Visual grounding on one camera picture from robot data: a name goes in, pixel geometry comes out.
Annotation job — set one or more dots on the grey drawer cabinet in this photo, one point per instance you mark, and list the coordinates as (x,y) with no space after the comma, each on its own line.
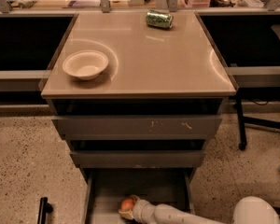
(151,72)

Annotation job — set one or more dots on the grey top drawer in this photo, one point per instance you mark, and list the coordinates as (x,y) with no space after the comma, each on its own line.
(170,127)

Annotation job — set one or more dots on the green soda can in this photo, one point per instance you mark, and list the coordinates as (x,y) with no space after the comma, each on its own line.
(159,19)

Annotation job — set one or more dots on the black table leg with caster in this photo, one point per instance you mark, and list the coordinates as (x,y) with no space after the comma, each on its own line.
(241,122)

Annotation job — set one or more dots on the grey bottom drawer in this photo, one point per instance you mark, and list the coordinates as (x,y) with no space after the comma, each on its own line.
(107,188)

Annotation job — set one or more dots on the grey middle drawer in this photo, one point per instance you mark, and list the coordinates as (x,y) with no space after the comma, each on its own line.
(138,159)

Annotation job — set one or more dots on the orange fruit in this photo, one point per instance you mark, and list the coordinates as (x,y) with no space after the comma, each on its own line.
(127,204)

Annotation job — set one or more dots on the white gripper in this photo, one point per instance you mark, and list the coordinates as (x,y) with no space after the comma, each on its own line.
(141,208)

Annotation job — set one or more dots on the grey drawer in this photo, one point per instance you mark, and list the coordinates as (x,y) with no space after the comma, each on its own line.
(107,188)
(138,159)
(170,127)

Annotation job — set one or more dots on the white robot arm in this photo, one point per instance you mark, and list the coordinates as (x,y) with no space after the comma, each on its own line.
(249,210)

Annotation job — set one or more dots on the white paper bowl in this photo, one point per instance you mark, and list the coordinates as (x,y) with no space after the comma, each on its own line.
(85,64)

